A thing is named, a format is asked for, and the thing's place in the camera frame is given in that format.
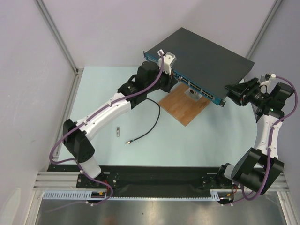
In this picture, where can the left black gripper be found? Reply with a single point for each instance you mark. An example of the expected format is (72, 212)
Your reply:
(171, 81)

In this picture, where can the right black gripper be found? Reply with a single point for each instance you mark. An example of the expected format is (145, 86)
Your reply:
(245, 93)

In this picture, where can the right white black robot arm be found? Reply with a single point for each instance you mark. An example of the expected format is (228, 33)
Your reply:
(260, 166)

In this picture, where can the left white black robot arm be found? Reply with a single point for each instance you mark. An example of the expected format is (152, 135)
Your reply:
(77, 135)

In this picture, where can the brown wooden board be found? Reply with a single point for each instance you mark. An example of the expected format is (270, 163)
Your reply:
(181, 107)

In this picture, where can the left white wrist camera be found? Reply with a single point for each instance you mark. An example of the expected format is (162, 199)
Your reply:
(166, 61)

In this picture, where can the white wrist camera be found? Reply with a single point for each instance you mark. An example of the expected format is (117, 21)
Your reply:
(166, 61)
(266, 79)

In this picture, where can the metal switch stand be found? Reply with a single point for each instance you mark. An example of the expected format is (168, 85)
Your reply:
(193, 94)

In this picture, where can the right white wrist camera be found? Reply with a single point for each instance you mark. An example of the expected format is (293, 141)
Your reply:
(266, 79)

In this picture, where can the blue black network switch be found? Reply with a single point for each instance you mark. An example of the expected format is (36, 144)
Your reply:
(203, 65)

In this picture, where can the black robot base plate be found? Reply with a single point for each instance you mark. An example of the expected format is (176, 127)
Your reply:
(161, 179)

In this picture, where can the right aluminium frame post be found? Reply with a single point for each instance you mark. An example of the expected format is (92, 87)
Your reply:
(266, 23)

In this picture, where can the aluminium frame post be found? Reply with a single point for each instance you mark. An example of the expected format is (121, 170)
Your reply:
(57, 36)
(266, 23)

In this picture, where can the left aluminium frame post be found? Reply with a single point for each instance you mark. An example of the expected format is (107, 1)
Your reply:
(57, 36)

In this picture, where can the white slotted cable duct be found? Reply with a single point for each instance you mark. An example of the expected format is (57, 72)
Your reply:
(84, 195)

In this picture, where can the aluminium frame rail front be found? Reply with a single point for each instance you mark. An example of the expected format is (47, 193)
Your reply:
(68, 181)

